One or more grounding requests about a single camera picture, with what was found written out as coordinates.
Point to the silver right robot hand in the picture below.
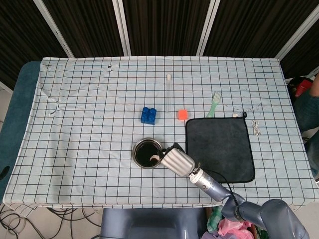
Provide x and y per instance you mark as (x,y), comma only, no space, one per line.
(178,161)

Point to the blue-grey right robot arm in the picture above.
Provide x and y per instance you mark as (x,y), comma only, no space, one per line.
(249,211)

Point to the stainless steel bowl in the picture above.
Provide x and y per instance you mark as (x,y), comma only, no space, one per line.
(145,154)

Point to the dark grey cloth mat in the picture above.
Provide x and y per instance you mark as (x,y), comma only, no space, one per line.
(219,147)

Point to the orange sponge cube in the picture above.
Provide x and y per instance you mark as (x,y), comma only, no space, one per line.
(183,115)

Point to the blue toy building block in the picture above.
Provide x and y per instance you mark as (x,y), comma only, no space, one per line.
(148,116)

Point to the green brush white bristles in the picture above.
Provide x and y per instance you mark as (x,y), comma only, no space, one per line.
(213,107)

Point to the green plastic bag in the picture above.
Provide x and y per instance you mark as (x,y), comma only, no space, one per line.
(214,219)

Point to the clear capped test tube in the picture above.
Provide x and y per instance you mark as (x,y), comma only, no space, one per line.
(169,94)

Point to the blue-grey robot torso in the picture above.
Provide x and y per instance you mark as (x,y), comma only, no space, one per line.
(149,224)

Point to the pink plastic bag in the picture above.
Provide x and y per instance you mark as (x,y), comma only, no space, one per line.
(231,230)

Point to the white black-checked tablecloth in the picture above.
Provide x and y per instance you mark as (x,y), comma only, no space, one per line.
(87,149)

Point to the person in teal shirt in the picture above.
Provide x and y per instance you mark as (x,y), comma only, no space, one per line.
(309,109)

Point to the red and black bag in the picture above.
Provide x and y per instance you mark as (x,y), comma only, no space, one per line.
(300,85)

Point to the white partition frame post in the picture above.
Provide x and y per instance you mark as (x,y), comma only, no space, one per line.
(122,27)
(296,35)
(53,27)
(208,27)

